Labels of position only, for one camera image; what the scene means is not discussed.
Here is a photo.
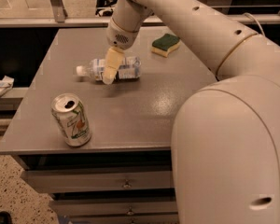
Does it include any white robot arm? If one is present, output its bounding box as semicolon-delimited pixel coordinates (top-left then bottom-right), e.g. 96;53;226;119
107;0;280;224

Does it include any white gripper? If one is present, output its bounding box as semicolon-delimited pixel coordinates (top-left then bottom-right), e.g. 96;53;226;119
103;20;138;85

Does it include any grey drawer cabinet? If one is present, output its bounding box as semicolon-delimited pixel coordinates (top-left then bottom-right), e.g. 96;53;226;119
0;25;218;224

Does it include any clear plastic water bottle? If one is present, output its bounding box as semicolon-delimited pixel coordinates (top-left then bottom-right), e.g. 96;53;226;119
76;56;141;81

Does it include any green white soda can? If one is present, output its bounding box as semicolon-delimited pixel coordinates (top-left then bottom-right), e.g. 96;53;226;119
51;93;91;147

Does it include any black shoe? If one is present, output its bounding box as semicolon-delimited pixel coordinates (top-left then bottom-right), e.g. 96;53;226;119
0;211;12;224

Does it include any top grey drawer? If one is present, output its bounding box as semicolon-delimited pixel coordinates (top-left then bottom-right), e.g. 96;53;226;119
21;170;174;193

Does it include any folded white cloth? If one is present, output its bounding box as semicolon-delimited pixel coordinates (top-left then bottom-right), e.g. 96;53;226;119
0;76;14;97

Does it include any green yellow sponge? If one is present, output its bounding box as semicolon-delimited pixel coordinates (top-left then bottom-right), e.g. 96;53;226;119
151;34;180;58

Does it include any metal railing frame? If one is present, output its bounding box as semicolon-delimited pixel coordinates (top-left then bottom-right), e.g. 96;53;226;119
0;0;280;27

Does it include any bottom grey drawer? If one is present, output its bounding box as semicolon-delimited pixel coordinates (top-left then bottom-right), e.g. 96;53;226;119
70;214;179;224

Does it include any grey drawer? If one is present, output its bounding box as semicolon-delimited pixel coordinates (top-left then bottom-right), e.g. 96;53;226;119
70;214;179;224
49;199;177;217
21;170;174;193

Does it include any middle grey drawer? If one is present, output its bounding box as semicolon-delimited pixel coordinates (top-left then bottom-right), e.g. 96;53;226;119
49;199;177;217

